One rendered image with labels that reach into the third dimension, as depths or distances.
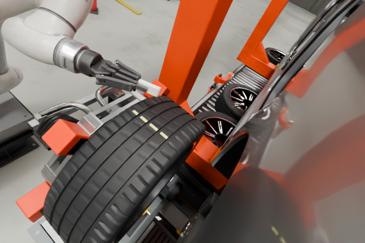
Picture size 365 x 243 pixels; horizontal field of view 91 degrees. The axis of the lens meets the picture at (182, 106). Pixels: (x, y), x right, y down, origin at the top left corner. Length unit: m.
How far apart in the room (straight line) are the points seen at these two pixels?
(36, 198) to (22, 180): 1.05
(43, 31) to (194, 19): 0.52
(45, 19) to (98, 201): 0.50
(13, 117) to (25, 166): 0.44
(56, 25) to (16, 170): 1.45
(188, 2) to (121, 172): 0.67
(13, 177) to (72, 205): 1.29
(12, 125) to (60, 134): 1.05
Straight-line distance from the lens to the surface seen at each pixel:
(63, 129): 0.59
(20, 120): 1.64
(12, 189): 1.86
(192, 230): 0.76
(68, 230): 0.67
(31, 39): 0.63
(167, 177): 1.07
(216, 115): 1.74
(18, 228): 1.75
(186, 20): 0.85
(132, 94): 0.73
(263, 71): 2.83
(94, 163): 0.56
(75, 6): 0.66
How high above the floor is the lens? 1.63
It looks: 43 degrees down
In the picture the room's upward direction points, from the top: 25 degrees clockwise
